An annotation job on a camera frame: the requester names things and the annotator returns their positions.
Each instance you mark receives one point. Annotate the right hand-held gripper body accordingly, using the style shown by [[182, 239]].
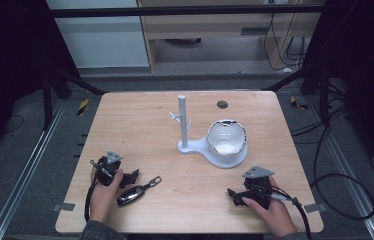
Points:
[[258, 188]]

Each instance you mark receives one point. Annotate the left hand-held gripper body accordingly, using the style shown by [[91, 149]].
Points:
[[106, 171]]

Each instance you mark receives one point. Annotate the person's left hand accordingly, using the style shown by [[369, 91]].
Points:
[[103, 200]]

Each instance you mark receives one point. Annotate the person's right hand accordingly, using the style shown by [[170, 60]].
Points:
[[275, 216]]

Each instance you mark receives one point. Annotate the white bowl with wavy rim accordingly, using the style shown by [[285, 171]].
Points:
[[226, 138]]

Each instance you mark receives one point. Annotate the grey tape piece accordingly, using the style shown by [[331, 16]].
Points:
[[63, 207], [315, 207]]

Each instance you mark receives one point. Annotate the white key stand with pegs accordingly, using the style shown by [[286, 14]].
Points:
[[188, 145]]

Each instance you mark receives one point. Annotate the yellow black striped tape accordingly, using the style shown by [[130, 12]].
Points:
[[82, 107], [298, 104]]

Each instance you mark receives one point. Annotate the grey table grommet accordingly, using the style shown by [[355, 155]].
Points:
[[222, 104]]

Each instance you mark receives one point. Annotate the white cabinet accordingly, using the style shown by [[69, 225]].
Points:
[[98, 40]]

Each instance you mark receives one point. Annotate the dark curtain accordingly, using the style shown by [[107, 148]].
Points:
[[5, 66], [365, 66]]

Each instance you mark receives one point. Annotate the light wooden desk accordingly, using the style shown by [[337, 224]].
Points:
[[208, 28]]

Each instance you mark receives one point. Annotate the metal floor rail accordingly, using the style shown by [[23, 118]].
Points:
[[25, 170], [348, 173]]

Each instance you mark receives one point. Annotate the black metal stand frame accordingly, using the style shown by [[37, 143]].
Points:
[[323, 96], [46, 100]]

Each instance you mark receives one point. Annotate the black horizontal frame bar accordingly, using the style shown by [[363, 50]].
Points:
[[175, 11]]

